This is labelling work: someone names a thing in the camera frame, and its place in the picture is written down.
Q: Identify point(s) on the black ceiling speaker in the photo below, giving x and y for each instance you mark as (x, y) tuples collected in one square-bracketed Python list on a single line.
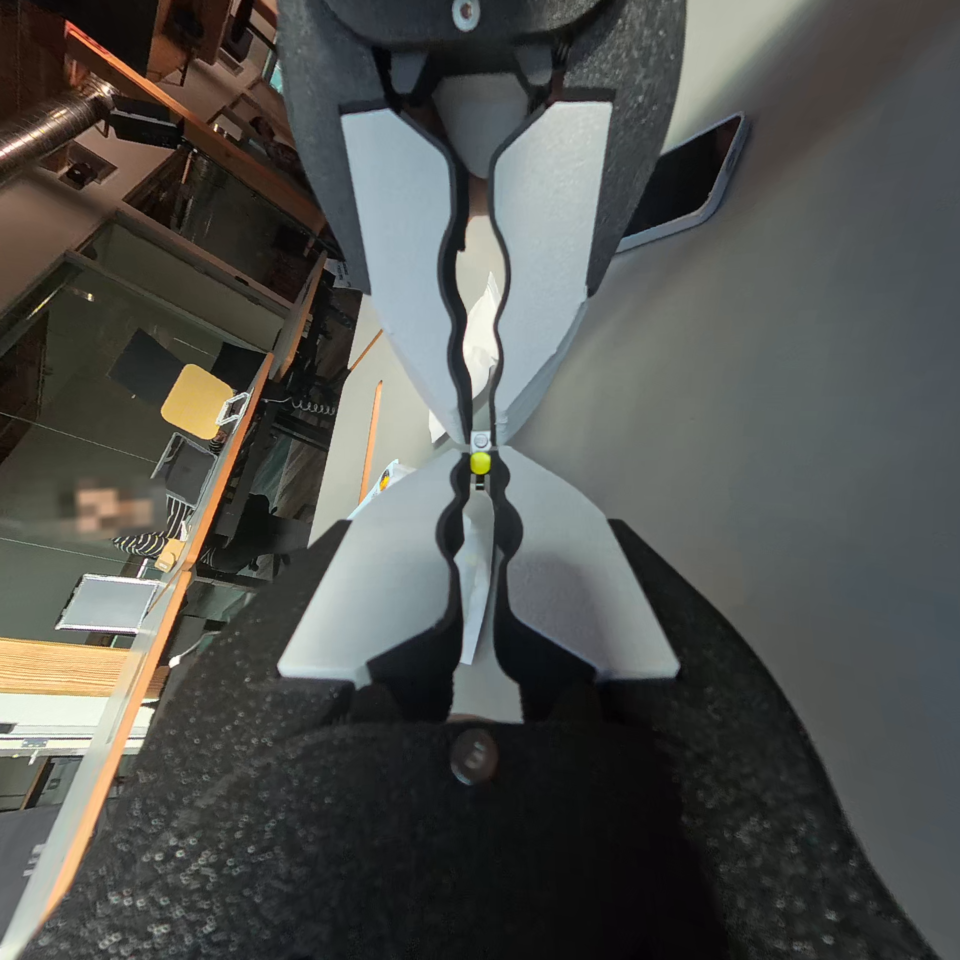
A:
[(142, 124)]

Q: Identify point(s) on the silver framed monitor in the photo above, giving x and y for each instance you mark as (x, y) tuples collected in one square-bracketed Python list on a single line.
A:
[(109, 604)]

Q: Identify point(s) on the black lego bar coloured studs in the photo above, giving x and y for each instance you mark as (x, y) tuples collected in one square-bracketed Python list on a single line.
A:
[(480, 462)]

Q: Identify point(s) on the light blue phone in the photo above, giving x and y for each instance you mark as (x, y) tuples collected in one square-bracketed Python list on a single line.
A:
[(690, 180)]

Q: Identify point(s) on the light wooden beam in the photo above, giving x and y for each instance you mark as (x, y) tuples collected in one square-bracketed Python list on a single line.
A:
[(60, 667)]

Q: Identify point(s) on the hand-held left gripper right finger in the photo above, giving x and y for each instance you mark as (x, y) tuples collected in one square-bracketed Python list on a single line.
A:
[(592, 592)]

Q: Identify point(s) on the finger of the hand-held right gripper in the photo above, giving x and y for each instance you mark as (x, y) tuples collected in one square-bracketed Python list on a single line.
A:
[(555, 225), (397, 225)]

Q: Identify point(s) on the metal air duct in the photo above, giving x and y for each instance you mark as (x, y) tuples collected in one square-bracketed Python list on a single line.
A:
[(45, 127)]

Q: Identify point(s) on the flat white paper bag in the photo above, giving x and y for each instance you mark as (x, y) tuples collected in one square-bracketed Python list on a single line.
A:
[(480, 345)]

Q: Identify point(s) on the long desk orange edge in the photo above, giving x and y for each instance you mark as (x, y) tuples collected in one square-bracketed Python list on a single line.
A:
[(112, 750)]

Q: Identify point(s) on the yellow chair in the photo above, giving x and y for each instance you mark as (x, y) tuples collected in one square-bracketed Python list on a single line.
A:
[(191, 401)]

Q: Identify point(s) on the instruction booklet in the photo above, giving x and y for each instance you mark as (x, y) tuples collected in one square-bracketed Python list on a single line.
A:
[(386, 480)]

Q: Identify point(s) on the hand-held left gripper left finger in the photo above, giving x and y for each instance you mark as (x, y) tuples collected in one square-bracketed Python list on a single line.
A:
[(375, 592)]

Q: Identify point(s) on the silver laptop stand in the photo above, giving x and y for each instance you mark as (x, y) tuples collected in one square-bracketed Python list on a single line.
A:
[(241, 397)]

